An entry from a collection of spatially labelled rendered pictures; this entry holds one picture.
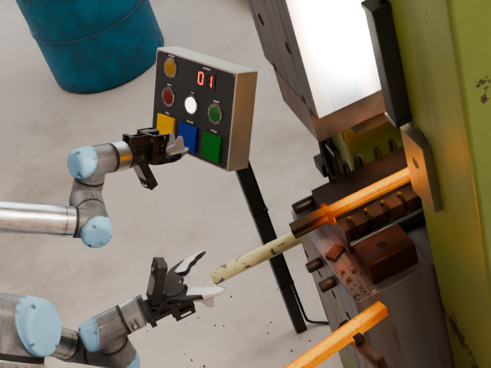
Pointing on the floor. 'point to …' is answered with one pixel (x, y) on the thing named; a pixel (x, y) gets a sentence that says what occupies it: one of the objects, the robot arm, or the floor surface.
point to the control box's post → (267, 242)
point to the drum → (93, 40)
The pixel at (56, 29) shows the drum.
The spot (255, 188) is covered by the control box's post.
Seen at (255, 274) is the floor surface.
